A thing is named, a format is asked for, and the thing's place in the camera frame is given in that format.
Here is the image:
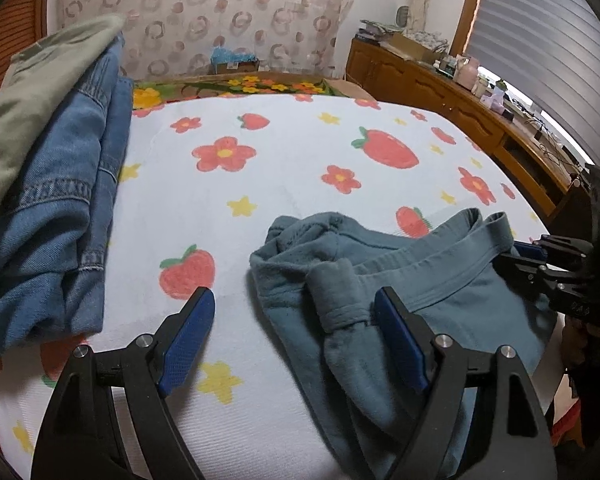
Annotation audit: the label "wooden cabinet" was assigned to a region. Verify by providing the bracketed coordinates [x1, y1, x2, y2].
[345, 37, 596, 221]

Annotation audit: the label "blue towel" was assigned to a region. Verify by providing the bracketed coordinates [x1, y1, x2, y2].
[211, 46, 257, 63]

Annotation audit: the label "purple container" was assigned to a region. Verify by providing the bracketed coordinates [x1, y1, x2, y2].
[482, 85, 511, 113]

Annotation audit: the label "olive green pants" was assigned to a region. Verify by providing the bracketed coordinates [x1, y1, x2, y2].
[0, 14, 127, 226]

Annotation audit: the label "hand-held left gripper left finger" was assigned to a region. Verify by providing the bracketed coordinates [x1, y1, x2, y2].
[30, 286, 217, 480]

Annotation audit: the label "grey window blind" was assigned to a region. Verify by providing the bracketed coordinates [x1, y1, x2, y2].
[462, 0, 600, 171]

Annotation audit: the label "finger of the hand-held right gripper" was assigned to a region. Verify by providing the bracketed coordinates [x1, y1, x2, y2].
[512, 235, 593, 266]
[494, 254, 568, 306]

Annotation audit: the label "light blue denim jeans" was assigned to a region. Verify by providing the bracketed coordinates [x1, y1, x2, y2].
[0, 35, 126, 356]

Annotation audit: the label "circle patterned curtain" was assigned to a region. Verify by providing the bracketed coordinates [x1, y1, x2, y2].
[60, 0, 361, 81]

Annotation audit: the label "cardboard box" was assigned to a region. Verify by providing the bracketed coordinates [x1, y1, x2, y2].
[380, 32, 431, 61]

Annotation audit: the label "patterned cloth stack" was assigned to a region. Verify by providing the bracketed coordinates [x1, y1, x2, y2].
[355, 19, 406, 41]

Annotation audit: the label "white floral strawberry mat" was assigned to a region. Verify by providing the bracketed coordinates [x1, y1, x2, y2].
[0, 92, 563, 480]

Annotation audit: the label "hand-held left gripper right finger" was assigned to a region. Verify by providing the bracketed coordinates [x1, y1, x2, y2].
[373, 286, 558, 480]

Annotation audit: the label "brown wooden wardrobe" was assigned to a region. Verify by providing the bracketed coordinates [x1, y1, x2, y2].
[0, 0, 51, 106]

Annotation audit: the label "small flat box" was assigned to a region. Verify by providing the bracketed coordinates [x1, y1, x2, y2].
[211, 59, 261, 75]

